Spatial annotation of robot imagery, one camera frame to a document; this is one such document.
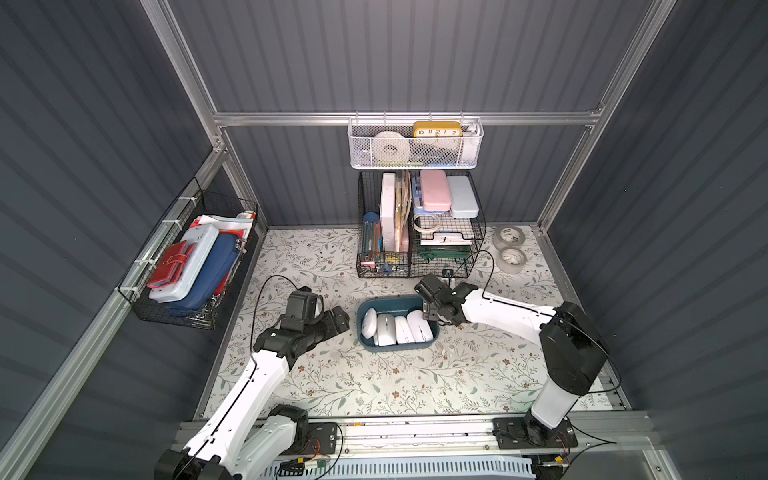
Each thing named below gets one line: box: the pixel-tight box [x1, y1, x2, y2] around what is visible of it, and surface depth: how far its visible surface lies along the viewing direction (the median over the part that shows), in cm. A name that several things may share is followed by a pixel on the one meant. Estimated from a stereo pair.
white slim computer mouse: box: [377, 313, 397, 347], surface depth 91 cm
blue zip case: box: [161, 233, 240, 312], surface depth 68 cm
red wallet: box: [147, 240, 196, 288], surface depth 64 cm
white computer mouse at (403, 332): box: [394, 315, 416, 344], surface depth 91 cm
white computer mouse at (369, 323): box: [361, 308, 377, 339], surface depth 91 cm
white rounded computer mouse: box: [407, 310, 434, 343], surface depth 89 cm
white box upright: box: [380, 172, 396, 253], surface depth 95 cm
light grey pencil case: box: [447, 175, 479, 219], surface depth 98 cm
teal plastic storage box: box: [357, 326, 439, 352], surface depth 89 cm
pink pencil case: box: [420, 170, 452, 211], surface depth 97 cm
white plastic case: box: [149, 224, 220, 303], surface depth 67 cm
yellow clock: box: [413, 121, 463, 137], surface depth 90 cm
